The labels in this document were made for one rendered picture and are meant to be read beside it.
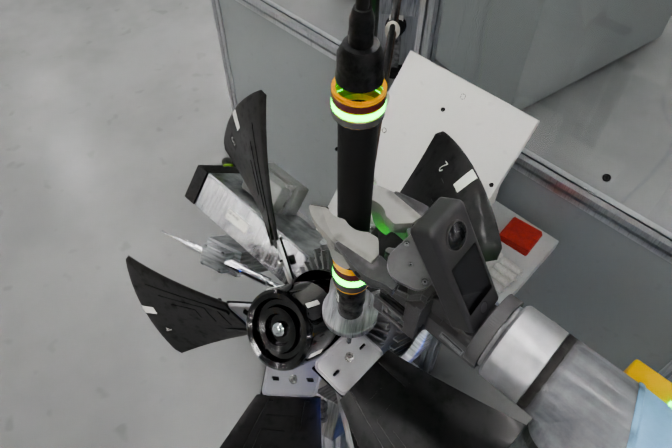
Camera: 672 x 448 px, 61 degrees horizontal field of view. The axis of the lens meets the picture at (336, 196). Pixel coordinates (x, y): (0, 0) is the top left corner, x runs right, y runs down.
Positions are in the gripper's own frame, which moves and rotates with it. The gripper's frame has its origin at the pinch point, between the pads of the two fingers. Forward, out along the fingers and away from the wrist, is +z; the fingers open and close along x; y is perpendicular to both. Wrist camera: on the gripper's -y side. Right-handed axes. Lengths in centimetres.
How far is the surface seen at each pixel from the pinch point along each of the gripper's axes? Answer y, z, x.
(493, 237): 9.9, -11.9, 14.1
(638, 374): 46, -36, 35
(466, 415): 35.2, -20.2, 5.3
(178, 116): 156, 179, 73
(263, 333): 33.4, 8.1, -6.5
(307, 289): 29.8, 7.1, 1.7
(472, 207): 10.5, -7.4, 16.4
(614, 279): 73, -25, 70
